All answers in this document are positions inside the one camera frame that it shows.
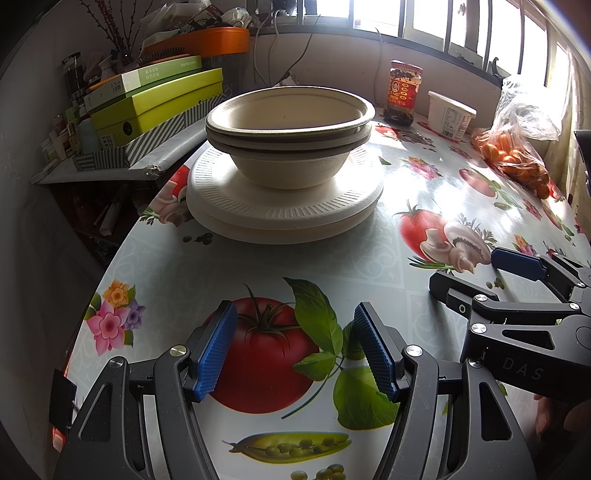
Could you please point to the dark glass jar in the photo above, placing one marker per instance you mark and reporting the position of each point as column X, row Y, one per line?
column 74, row 76

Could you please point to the large ribbed white paper plate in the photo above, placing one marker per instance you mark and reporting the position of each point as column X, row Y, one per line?
column 217, row 184

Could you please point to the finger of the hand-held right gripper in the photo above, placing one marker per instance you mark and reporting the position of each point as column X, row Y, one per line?
column 452, row 286
column 517, row 263

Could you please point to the chili sauce jar red lid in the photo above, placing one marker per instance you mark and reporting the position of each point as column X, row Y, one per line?
column 402, row 92

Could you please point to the clear plastic bag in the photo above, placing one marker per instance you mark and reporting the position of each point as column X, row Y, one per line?
column 521, row 106

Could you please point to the pale green flat box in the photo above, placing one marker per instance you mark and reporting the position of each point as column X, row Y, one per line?
column 138, row 78

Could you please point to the striped cardboard box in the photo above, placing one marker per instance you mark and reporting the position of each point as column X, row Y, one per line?
column 152, row 143

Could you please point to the white side shelf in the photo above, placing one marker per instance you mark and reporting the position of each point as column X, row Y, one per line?
column 92, row 173

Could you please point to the lime green box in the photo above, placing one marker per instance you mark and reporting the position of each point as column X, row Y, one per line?
column 157, row 108

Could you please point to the white crumpled plastic bags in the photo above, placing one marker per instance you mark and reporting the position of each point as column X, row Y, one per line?
column 231, row 16

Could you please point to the fruit and flower print tablecloth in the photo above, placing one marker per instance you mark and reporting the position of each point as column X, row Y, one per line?
column 323, row 258

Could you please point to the black hook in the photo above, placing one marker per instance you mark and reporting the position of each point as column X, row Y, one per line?
column 494, row 65

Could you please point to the white spray bottle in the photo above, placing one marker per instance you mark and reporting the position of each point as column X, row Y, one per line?
column 107, row 69

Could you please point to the person's right hand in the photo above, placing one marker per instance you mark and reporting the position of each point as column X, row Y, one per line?
column 545, row 415

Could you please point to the window grille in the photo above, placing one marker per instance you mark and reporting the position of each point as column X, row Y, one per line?
column 447, row 27

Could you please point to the white plastic tub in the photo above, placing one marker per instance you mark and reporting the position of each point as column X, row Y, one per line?
column 450, row 115

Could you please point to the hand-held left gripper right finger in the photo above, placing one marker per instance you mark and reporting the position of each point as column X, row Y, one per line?
column 376, row 355

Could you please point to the orange tray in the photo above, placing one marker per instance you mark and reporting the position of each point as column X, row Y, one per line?
column 221, row 41

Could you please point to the bunch of small oranges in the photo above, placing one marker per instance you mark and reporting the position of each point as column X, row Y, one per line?
column 512, row 159

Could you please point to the beige paper bowl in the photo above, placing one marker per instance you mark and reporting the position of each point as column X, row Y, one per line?
column 286, row 168
column 286, row 110

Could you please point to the row of small bottles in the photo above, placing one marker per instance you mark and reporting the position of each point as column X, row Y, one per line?
column 64, row 138

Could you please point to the dried twigs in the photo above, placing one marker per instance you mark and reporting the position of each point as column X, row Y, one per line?
column 108, row 25

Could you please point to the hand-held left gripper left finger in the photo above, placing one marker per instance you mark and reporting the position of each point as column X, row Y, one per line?
column 214, row 355

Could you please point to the black hairbrush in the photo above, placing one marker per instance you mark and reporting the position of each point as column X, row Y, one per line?
column 161, row 55

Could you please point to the small smooth white paper plate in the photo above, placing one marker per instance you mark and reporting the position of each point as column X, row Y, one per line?
column 277, row 230

